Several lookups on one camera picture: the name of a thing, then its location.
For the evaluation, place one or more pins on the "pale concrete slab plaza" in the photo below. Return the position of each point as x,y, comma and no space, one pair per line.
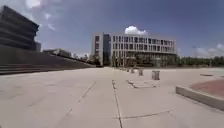
83,100

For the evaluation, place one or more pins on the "white building with window grid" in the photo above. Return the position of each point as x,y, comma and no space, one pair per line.
140,48

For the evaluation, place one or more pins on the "grey concrete bollard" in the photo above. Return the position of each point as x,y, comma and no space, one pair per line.
132,70
140,72
155,75

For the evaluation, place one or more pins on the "row of trees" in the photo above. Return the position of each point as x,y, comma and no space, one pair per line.
200,61

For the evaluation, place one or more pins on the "reddish ground bed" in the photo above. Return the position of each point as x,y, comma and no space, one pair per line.
210,87

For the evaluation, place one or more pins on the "low grey building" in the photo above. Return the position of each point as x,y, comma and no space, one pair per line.
58,52

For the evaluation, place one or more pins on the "wide dark stone steps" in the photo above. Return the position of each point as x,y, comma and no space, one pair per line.
33,61

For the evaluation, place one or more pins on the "raised concrete bed edge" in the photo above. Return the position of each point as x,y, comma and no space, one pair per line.
200,96

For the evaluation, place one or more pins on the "dark grey layered building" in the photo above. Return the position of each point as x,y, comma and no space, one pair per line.
16,28

